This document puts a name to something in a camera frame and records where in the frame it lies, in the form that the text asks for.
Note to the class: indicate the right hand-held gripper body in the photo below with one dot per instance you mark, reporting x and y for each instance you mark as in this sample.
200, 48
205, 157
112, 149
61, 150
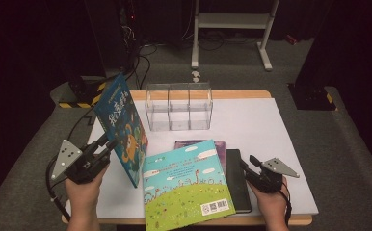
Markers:
267, 179

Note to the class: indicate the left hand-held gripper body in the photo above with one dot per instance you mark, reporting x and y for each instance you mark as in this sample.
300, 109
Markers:
81, 168

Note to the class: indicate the black notebook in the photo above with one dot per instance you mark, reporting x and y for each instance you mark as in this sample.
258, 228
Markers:
237, 189

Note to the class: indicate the dark blue picture book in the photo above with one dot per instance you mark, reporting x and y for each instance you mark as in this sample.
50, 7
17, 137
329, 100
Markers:
124, 128

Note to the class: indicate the purple paperback book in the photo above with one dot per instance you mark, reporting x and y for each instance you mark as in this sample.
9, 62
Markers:
221, 154

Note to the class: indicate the light blue green picture book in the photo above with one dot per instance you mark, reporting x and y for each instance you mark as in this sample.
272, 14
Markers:
184, 189

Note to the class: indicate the clear acrylic book rack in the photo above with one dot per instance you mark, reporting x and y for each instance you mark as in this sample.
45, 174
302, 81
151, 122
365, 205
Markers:
179, 109

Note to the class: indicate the person's right hand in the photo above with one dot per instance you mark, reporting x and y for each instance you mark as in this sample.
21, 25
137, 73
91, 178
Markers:
271, 205

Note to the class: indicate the person's left hand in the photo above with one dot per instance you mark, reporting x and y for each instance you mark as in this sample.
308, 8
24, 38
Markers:
84, 199

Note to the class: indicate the white table mat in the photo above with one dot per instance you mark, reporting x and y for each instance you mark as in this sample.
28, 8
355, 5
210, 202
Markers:
271, 134

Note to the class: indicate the black yellow striped stand base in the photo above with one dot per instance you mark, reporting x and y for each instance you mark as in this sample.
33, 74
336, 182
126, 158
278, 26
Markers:
312, 97
83, 93

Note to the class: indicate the small white floor object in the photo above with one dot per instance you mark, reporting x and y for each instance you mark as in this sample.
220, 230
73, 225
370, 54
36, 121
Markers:
196, 76

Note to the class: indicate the dark equipment tower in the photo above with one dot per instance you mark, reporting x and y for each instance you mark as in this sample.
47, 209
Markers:
129, 29

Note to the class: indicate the small red floor object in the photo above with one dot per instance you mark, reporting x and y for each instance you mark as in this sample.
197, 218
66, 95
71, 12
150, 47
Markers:
291, 39

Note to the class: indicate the white metal stand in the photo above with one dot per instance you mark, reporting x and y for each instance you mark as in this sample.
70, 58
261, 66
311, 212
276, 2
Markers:
233, 20

